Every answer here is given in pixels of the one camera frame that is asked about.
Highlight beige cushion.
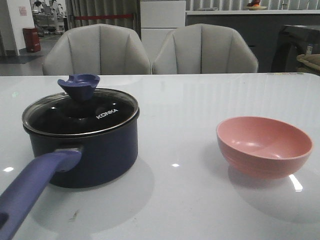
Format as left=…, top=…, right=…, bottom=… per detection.
left=296, top=53, right=320, bottom=76

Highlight grey chair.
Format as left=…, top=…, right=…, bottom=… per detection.
left=152, top=23, right=259, bottom=75
left=42, top=23, right=152, bottom=76

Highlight red bin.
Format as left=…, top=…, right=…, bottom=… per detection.
left=22, top=27, right=41, bottom=53

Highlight left grey chair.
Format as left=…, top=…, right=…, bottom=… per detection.
left=42, top=23, right=152, bottom=76

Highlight dark blue saucepan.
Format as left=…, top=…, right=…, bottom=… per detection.
left=0, top=120, right=138, bottom=240

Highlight right grey chair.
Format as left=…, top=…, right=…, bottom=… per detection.
left=152, top=23, right=259, bottom=75

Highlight dark grey sideboard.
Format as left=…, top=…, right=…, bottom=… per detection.
left=186, top=10, right=320, bottom=73

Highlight white drawer cabinet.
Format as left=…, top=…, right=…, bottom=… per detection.
left=140, top=0, right=186, bottom=62

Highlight glass pot lid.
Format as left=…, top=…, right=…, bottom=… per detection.
left=22, top=73, right=139, bottom=138

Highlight pink bowl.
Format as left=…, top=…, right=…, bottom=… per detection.
left=216, top=116, right=314, bottom=180

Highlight fruit plate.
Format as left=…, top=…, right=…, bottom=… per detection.
left=244, top=0, right=267, bottom=11

